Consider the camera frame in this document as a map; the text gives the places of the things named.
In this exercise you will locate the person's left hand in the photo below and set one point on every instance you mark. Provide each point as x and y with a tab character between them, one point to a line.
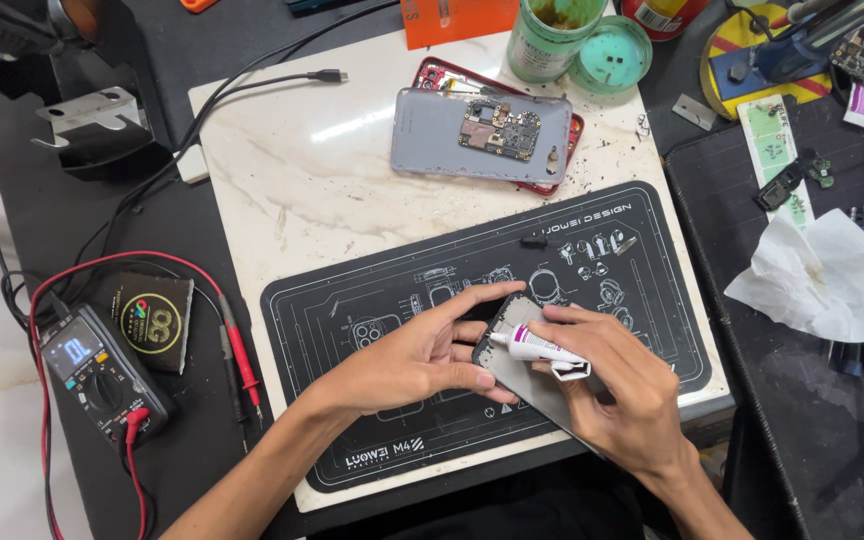
402	360

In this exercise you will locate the person's right hand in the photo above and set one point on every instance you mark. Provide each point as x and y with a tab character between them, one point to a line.
627	390

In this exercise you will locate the white glue tube purple label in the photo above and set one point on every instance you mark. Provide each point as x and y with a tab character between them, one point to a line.
533	346

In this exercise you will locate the grey phone screen panel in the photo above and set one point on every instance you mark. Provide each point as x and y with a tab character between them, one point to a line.
522	390

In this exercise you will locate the black repair mat white drawings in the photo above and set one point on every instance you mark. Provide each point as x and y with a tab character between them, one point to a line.
372	420

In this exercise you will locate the small silver phone part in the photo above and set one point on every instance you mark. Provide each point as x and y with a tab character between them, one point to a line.
625	245

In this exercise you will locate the red multimeter probe lead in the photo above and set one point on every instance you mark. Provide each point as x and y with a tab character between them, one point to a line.
241	352

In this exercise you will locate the black rubber work mat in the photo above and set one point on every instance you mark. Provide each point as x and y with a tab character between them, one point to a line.
792	420

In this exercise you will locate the black multimeter probe lead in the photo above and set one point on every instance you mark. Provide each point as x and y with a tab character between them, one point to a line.
231	375

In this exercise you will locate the small black phone part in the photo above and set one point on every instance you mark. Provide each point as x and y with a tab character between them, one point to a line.
534	241

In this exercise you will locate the white marble slab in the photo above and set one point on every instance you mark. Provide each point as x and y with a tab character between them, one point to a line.
304	172

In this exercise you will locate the grey phone back cover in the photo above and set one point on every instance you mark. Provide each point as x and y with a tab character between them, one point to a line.
428	139

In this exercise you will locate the crumpled white tissue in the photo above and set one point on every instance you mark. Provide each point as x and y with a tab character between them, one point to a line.
829	277

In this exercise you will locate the bundle of hand tools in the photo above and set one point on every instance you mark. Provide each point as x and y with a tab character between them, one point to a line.
863	375

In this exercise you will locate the phone motherboard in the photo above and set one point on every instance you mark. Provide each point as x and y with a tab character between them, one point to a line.
499	129

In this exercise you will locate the black card gold round logo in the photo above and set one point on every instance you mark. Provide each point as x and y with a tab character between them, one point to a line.
151	322

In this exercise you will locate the small white adapter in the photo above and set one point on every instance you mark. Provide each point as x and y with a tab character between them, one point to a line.
193	163

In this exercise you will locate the small metal blade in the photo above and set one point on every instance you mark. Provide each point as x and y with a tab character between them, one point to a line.
694	111

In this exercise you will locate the green and white strip card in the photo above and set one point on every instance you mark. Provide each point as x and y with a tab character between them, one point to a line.
766	135

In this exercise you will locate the small green sub board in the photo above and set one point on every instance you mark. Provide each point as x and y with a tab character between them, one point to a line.
820	171

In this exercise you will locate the black digital multimeter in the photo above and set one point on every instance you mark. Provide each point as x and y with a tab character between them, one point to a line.
102	375

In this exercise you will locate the green jar lid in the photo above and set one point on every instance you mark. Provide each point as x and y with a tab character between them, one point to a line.
612	56

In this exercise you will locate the green flux jar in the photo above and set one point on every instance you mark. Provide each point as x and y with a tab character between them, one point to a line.
544	49

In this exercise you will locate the orange card box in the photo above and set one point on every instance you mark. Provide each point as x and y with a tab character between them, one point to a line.
454	19

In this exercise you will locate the yellow and blue board holder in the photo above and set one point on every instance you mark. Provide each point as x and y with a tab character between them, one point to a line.
762	67

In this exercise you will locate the dark teal object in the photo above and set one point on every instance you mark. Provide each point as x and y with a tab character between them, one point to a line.
312	4

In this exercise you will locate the red and yellow can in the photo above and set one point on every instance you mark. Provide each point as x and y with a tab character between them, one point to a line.
661	16

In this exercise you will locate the small orange plastic piece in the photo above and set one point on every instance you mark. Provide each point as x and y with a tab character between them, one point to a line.
198	4

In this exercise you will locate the black and orange device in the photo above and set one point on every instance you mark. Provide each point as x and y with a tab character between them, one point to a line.
19	19

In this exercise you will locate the small black camera module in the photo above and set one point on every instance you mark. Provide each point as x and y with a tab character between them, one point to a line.
777	187

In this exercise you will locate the red phone frame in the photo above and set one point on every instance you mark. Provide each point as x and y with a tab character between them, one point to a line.
432	75

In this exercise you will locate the bent metal bracket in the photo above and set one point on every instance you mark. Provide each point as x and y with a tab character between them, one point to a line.
94	120

